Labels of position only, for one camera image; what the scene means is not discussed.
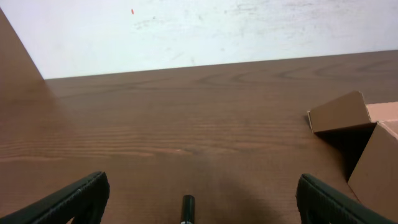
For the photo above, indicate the black marker pen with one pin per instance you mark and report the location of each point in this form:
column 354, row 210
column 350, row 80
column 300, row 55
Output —
column 188, row 210

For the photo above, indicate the open cardboard box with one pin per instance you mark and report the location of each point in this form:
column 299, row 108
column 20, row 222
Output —
column 366, row 134

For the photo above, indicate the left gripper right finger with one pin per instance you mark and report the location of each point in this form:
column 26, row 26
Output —
column 318, row 202

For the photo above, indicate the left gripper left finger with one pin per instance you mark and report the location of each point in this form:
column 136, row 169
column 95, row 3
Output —
column 83, row 201

